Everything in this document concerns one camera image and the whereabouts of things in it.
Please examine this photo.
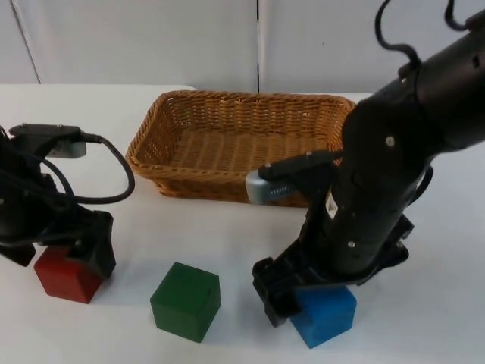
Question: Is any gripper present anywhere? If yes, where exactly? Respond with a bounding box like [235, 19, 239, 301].
[0, 196, 117, 281]
[251, 162, 415, 328]

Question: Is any red cube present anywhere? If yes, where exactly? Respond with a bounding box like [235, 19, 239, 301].
[33, 246, 104, 305]

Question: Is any blue cube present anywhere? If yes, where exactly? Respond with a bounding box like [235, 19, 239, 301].
[289, 286, 358, 339]

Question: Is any green cube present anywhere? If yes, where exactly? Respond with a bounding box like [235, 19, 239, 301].
[149, 262, 221, 334]

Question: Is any pale brown wicker basket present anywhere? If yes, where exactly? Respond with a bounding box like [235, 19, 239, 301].
[124, 89, 357, 209]

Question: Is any black cable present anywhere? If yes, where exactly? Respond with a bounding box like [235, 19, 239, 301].
[48, 130, 136, 204]
[444, 0, 474, 30]
[372, 0, 422, 68]

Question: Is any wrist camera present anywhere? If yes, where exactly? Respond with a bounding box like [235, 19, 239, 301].
[8, 122, 87, 158]
[245, 150, 345, 206]

